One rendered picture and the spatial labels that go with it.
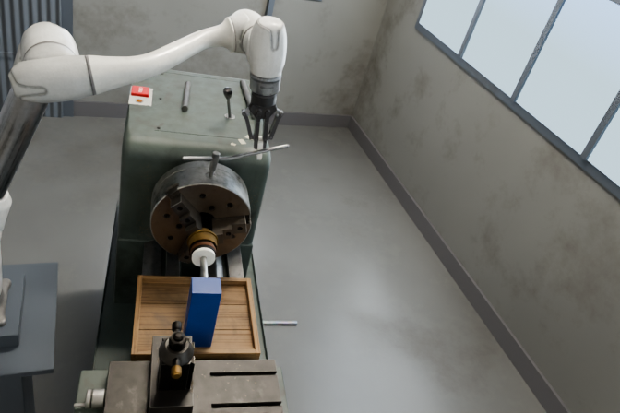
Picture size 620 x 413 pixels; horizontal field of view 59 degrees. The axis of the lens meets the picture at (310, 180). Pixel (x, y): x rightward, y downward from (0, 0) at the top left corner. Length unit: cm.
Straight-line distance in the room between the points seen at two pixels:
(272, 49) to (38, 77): 58
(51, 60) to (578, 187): 236
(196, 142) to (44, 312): 71
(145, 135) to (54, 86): 45
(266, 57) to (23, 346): 110
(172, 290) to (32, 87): 75
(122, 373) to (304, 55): 336
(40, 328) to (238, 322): 60
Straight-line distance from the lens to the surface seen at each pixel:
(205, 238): 165
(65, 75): 146
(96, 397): 149
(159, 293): 181
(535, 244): 315
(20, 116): 169
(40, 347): 187
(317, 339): 296
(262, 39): 152
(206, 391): 150
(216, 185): 167
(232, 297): 182
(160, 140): 181
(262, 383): 153
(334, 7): 439
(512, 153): 326
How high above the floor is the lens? 221
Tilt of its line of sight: 33 degrees down
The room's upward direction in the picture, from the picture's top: 16 degrees clockwise
